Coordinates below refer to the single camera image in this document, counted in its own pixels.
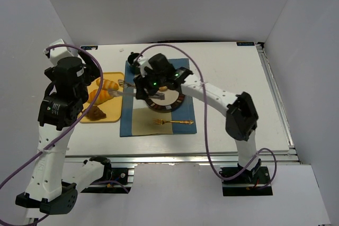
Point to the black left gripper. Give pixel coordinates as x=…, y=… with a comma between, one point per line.
x=88, y=70

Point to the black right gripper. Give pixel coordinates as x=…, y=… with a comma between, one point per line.
x=138, y=88

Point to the round bread bun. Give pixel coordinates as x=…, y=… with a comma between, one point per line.
x=163, y=88

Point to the metal tongs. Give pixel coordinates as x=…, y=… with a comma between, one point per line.
x=122, y=83

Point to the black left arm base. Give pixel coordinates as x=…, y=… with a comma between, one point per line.
x=122, y=175

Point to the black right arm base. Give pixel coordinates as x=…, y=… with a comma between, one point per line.
x=246, y=186

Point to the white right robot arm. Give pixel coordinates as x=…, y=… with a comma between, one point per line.
x=238, y=109

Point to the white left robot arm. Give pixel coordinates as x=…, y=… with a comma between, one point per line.
x=63, y=102

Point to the striped bread roll far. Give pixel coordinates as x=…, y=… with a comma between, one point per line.
x=107, y=84

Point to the left blue logo sticker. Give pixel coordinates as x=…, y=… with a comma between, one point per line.
x=89, y=48

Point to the blue logo sticker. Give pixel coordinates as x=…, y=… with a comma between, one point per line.
x=89, y=48
x=245, y=44

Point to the striped orange croissant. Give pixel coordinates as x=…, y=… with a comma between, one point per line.
x=102, y=97

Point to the dark rimmed ceramic plate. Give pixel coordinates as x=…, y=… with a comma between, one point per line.
x=173, y=100

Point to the dark green mug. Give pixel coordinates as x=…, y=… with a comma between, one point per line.
x=134, y=66

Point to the brown chocolate croissant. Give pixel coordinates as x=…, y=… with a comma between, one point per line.
x=94, y=114

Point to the yellow plastic tray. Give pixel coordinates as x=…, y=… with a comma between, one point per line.
x=113, y=107

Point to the gold fork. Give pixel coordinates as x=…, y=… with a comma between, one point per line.
x=162, y=122

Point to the blue beige placemat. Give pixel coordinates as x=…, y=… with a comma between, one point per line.
x=137, y=116

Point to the right blue logo sticker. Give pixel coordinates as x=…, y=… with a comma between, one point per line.
x=245, y=44

